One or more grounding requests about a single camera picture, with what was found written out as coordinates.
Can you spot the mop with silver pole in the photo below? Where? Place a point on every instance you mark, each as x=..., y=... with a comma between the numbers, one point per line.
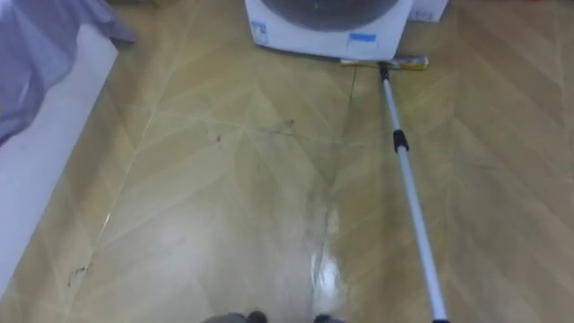
x=406, y=176

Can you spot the white washing machine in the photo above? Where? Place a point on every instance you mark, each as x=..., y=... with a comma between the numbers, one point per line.
x=314, y=38

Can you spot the robot legs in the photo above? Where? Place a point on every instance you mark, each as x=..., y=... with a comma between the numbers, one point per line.
x=255, y=318

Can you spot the white cabinet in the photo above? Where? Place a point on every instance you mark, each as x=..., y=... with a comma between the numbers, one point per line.
x=427, y=10

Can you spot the grey bed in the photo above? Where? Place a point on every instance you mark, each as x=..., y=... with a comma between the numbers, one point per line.
x=31, y=112

